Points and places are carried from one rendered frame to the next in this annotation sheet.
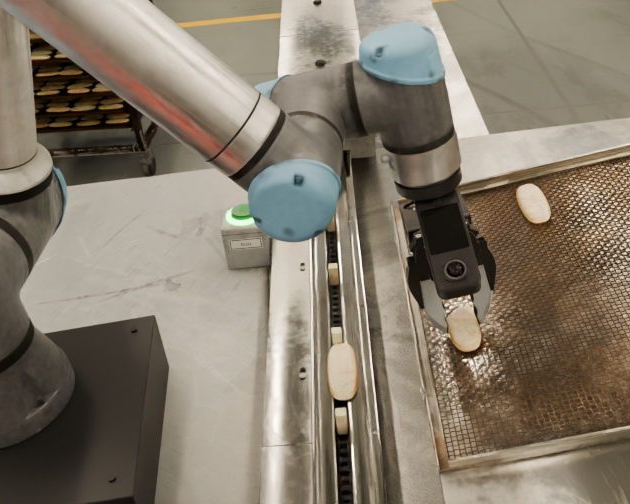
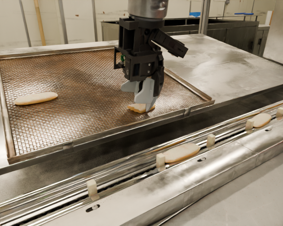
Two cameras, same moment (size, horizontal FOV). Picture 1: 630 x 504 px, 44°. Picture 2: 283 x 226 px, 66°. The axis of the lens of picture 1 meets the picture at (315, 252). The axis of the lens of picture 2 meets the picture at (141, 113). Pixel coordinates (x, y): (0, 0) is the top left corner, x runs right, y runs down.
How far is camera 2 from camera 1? 108 cm
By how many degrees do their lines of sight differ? 99
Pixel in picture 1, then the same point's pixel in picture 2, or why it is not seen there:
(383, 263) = not seen: hidden behind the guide
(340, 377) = (188, 147)
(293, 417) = (230, 151)
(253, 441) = (246, 183)
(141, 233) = not seen: outside the picture
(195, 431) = (276, 216)
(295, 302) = (143, 190)
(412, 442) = not seen: hidden behind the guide
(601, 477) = (188, 79)
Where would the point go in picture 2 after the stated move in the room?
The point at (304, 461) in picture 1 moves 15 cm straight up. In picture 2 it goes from (245, 139) to (260, 74)
